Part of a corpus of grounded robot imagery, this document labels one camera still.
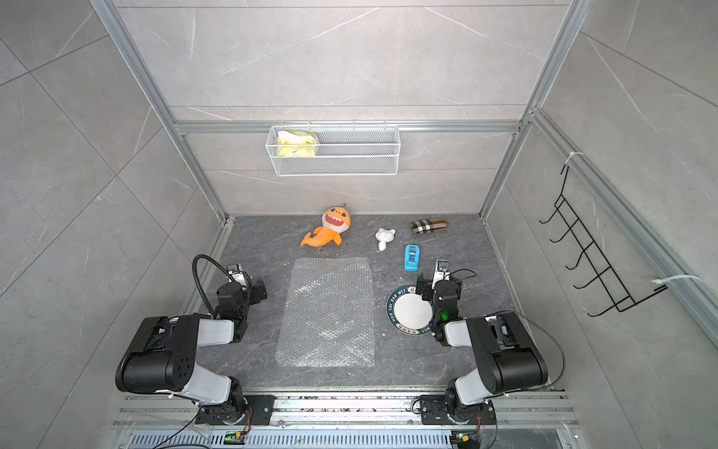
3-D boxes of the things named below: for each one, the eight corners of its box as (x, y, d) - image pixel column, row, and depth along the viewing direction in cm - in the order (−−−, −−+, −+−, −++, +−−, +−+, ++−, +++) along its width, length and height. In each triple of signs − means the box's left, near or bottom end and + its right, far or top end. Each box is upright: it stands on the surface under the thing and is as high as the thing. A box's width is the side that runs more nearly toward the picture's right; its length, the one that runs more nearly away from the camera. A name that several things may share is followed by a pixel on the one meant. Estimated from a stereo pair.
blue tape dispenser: (404, 271, 105) (405, 265, 102) (402, 249, 111) (403, 243, 108) (421, 271, 105) (423, 265, 102) (417, 249, 111) (419, 243, 108)
